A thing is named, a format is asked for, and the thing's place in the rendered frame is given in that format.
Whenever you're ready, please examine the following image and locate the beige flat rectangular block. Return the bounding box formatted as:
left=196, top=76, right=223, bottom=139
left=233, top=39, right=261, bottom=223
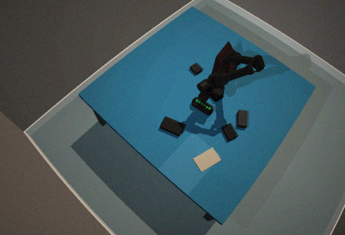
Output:
left=193, top=147, right=221, bottom=172

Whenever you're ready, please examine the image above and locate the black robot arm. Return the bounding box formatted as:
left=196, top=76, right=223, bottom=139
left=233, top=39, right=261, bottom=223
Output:
left=197, top=50, right=265, bottom=97

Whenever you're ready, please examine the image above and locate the dark grey switch panel with green rocker switches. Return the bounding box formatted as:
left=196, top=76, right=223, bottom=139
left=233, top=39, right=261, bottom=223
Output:
left=192, top=97, right=213, bottom=115

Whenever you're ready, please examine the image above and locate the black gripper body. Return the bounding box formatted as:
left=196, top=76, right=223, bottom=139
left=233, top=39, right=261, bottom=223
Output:
left=198, top=87, right=212, bottom=102

